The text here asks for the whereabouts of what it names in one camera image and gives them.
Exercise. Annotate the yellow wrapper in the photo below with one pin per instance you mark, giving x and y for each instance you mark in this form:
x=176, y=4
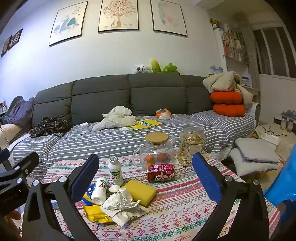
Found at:
x=94, y=214

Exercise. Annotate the white paper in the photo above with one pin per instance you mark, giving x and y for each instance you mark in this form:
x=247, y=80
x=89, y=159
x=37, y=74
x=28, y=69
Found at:
x=119, y=199

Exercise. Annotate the white drink bottle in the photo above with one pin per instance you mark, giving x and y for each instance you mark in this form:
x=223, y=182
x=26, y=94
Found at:
x=116, y=173
x=99, y=191

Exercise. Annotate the framed feather picture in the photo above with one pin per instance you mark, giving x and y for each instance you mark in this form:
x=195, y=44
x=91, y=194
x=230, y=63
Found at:
x=168, y=17

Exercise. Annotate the framed mountain picture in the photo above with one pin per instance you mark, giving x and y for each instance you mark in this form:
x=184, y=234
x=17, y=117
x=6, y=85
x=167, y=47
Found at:
x=68, y=24

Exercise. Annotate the tissue box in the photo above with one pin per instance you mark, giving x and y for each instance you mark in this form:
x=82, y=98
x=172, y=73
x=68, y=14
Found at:
x=216, y=70

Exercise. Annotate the green frog plush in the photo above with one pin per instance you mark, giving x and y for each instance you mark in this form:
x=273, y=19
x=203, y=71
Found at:
x=170, y=68

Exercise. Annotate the orange round cushion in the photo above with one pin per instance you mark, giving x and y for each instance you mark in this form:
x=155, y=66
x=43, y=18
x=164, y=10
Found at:
x=229, y=110
x=225, y=97

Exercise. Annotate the person's left hand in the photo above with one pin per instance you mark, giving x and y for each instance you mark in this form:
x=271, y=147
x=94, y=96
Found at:
x=15, y=215

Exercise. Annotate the purple cloth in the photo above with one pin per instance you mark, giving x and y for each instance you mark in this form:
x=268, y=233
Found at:
x=19, y=112

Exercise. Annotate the patterned tablecloth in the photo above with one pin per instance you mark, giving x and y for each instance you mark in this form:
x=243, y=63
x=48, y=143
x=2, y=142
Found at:
x=175, y=208

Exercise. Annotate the grey fabric sofa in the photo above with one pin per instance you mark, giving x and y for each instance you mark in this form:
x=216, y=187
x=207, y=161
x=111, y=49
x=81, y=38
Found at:
x=99, y=97

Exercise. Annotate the glass teapot with cork lid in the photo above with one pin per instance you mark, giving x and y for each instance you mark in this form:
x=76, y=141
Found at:
x=157, y=139

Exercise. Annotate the white wrapper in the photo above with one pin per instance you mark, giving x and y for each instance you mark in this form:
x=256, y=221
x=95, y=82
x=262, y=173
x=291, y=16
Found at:
x=126, y=216

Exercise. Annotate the white plush dog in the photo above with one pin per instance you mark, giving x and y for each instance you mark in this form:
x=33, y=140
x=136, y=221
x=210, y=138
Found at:
x=118, y=117

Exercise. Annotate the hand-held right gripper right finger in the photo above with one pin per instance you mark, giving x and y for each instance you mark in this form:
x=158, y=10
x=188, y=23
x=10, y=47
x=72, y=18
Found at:
x=205, y=177

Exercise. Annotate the white charger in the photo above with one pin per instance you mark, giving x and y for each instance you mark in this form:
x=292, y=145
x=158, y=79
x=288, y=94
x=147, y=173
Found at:
x=83, y=125

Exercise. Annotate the orange fruit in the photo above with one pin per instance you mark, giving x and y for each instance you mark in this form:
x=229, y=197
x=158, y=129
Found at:
x=161, y=156
x=149, y=158

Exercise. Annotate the white box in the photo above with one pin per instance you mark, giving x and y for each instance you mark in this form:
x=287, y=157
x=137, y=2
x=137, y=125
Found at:
x=269, y=139

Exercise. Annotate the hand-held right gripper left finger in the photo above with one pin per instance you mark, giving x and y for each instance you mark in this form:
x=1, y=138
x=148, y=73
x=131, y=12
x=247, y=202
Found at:
x=86, y=172

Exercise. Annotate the beige fleece blanket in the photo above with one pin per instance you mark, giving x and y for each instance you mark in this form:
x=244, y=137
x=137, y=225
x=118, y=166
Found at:
x=222, y=82

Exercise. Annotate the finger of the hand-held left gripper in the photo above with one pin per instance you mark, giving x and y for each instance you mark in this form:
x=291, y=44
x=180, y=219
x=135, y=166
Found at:
x=24, y=165
x=4, y=155

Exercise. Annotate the yellow book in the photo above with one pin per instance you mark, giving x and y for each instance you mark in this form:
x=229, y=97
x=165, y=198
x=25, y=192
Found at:
x=145, y=123

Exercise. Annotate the yellow green corn plush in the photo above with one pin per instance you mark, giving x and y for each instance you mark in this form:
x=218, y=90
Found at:
x=156, y=66

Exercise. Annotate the white bookshelf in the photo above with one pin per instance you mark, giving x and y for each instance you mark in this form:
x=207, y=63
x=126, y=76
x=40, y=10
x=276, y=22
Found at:
x=233, y=44

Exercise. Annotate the sunflower ornament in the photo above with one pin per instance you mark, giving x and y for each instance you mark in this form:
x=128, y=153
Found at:
x=214, y=22

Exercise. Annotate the red drink can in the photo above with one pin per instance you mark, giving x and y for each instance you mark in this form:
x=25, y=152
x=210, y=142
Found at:
x=160, y=172

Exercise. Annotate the blue plastic stool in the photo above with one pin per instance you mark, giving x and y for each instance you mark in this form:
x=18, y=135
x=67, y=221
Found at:
x=283, y=180

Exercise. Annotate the grey striped blanket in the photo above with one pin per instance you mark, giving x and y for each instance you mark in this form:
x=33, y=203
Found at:
x=115, y=141

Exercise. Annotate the dark grey chair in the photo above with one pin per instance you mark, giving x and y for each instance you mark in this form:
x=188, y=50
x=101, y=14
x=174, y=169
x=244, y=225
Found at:
x=15, y=100

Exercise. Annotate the cream quilted throw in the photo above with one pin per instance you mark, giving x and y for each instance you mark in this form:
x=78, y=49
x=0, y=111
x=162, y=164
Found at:
x=9, y=135

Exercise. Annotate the framed tree picture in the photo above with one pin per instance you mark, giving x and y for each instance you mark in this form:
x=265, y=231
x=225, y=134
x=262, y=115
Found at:
x=118, y=16

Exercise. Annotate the grey floor cushion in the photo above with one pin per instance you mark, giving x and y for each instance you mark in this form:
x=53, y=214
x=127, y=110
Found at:
x=249, y=166
x=254, y=149

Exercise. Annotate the small white tissue ball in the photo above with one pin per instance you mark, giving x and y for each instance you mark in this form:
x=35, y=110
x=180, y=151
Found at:
x=113, y=188

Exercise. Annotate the small dark framed picture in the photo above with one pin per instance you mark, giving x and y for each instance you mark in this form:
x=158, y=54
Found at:
x=5, y=46
x=15, y=39

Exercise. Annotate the yellow sponge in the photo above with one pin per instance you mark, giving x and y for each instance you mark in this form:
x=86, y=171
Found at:
x=140, y=191

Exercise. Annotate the glass jar with snacks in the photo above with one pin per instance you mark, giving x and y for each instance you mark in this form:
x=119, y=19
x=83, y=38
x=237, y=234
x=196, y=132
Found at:
x=190, y=143

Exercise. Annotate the orange snack bag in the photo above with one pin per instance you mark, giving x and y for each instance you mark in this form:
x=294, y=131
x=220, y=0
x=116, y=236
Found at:
x=163, y=114

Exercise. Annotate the dark plaid shirt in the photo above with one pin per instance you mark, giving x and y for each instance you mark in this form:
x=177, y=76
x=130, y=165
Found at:
x=49, y=126

